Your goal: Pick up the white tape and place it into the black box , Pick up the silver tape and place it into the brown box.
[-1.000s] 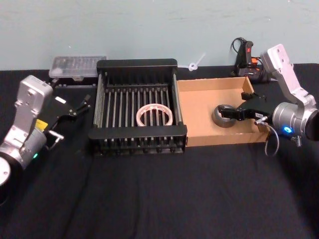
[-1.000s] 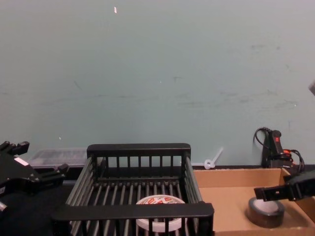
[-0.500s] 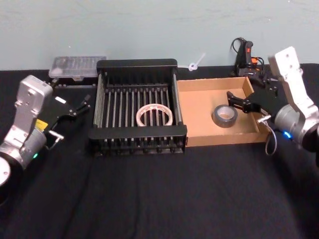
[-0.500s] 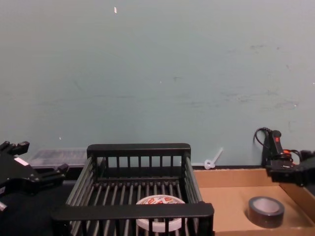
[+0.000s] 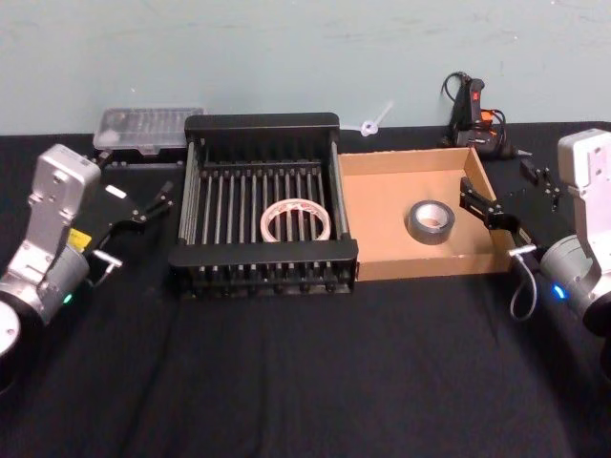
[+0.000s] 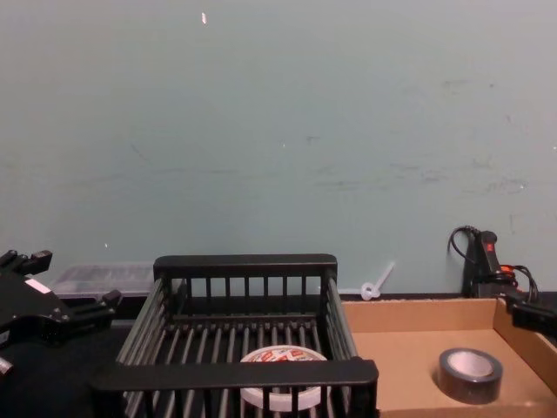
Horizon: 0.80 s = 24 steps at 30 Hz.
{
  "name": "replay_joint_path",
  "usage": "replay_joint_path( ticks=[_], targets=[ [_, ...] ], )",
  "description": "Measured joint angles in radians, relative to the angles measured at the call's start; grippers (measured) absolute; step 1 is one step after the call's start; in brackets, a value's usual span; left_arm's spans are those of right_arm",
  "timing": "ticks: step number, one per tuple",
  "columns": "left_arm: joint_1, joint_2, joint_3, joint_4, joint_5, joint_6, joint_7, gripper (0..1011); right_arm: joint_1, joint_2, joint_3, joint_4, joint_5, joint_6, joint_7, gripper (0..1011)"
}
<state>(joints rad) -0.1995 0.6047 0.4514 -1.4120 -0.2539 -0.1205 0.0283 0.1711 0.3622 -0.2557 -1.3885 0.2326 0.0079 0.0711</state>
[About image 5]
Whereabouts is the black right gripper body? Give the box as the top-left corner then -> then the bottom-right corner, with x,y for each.
503,189 -> 579,250

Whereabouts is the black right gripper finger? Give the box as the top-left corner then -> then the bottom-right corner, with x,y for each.
458,175 -> 519,235
519,159 -> 564,212

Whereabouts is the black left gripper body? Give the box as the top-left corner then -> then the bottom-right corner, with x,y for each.
71,183 -> 140,287

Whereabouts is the roll of silver tape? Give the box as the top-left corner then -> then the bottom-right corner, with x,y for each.
406,199 -> 453,247

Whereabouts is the clear plastic case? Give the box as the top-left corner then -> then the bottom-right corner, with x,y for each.
93,107 -> 209,157

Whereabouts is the shallow brown cardboard tray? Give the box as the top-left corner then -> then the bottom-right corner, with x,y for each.
337,146 -> 519,282

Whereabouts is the roll of white tape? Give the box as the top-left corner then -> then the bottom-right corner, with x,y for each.
260,198 -> 330,243

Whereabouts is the black rack with steel bars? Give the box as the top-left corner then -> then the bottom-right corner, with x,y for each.
167,113 -> 359,300

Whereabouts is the white three-armed plastic piece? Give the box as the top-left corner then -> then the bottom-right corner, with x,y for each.
346,99 -> 395,137

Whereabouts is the black table cloth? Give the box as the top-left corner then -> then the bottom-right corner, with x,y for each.
0,121 -> 611,458

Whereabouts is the thin cable with silver plug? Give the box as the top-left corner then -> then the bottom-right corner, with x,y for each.
91,250 -> 123,274
508,242 -> 539,322

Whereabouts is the black corded tool red switch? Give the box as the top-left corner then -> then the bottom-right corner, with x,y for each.
438,71 -> 531,161

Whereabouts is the plain pale wall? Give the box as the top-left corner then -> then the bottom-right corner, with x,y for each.
0,0 -> 611,137

